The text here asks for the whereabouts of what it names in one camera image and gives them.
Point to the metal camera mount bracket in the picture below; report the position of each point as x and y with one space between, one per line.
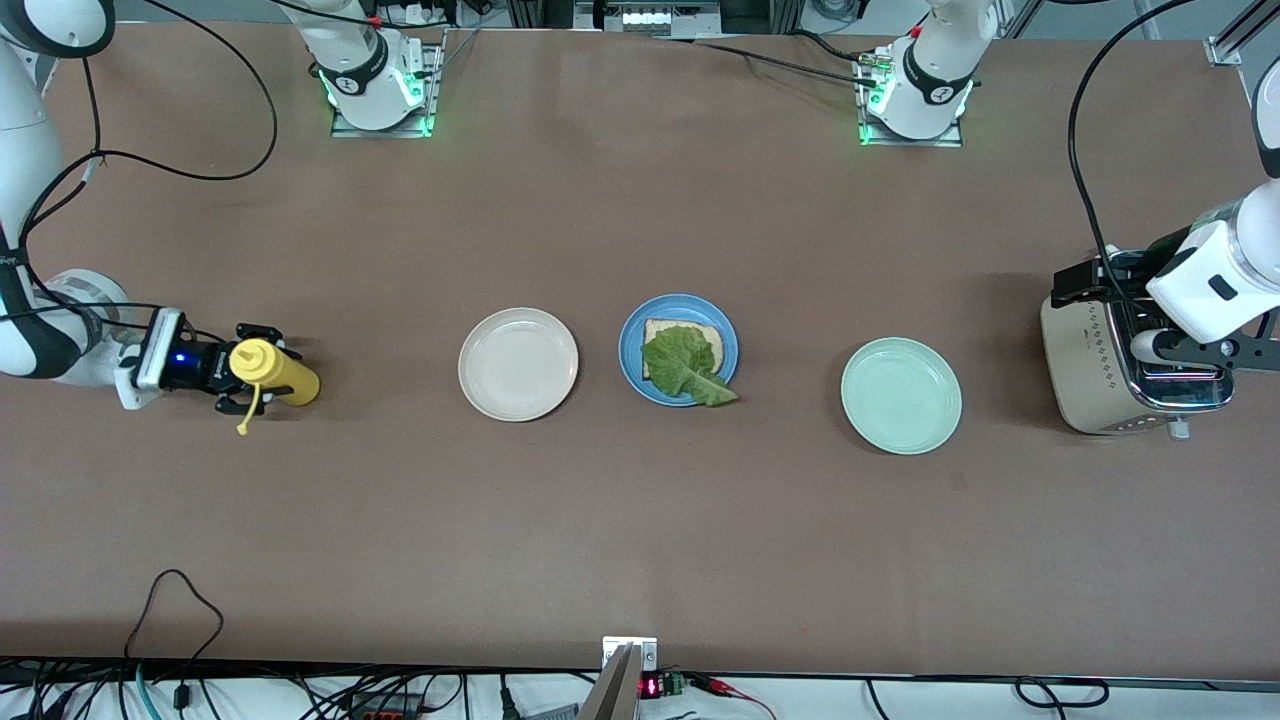
645 652

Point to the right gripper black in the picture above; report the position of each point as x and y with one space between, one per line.
204 364

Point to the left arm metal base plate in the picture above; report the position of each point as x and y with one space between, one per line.
910 142

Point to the power strip with plugs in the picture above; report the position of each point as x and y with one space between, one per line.
420 12

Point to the beige chrome-topped toaster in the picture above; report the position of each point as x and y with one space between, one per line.
1085 380

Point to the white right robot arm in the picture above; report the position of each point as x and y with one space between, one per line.
20 150

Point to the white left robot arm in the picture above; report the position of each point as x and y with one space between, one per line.
1255 240

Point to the toasted bread slice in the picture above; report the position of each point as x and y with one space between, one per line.
660 330

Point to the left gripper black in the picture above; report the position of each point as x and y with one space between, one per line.
1128 274

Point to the grey camera mount bar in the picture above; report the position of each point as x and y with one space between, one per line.
615 695

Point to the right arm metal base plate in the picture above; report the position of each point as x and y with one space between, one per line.
433 90

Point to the yellow squeeze sauce bottle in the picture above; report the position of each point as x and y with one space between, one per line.
285 375

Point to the blue round plate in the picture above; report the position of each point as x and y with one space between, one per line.
628 350

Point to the light green round plate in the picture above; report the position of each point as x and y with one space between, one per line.
900 395

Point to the aluminium frame post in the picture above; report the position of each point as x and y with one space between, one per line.
1222 50

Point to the green lettuce leaf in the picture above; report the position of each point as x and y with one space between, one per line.
685 365

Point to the circuit board red display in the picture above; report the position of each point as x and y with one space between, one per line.
655 687

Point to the beige round plate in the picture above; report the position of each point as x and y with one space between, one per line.
518 364

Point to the white power strip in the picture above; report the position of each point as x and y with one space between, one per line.
645 18

